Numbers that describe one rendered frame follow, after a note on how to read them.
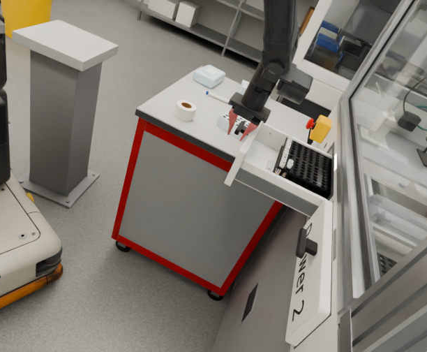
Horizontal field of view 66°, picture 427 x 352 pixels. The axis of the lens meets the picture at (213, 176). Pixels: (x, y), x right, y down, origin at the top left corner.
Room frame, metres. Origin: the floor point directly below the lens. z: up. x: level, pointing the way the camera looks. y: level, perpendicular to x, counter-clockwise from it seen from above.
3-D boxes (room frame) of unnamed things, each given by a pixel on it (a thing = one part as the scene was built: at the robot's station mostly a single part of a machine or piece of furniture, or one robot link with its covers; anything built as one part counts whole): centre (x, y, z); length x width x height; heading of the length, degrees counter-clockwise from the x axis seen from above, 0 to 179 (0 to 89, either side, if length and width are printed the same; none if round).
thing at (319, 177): (0.77, -0.25, 0.87); 0.22 x 0.18 x 0.06; 85
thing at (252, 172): (0.77, -0.26, 0.86); 0.40 x 0.26 x 0.06; 85
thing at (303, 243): (0.46, -0.21, 0.91); 0.07 x 0.04 x 0.01; 175
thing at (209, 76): (1.39, 0.19, 0.78); 0.15 x 0.10 x 0.04; 171
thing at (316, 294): (0.46, -0.24, 0.87); 0.29 x 0.02 x 0.11; 175
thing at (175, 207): (1.21, 0.00, 0.38); 0.62 x 0.58 x 0.76; 175
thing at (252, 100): (0.76, -0.02, 1.01); 0.10 x 0.07 x 0.07; 86
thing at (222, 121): (1.06, -0.01, 0.78); 0.12 x 0.08 x 0.04; 71
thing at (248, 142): (0.79, -0.05, 0.87); 0.29 x 0.02 x 0.11; 175
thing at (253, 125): (0.76, -0.02, 0.94); 0.07 x 0.07 x 0.09; 86
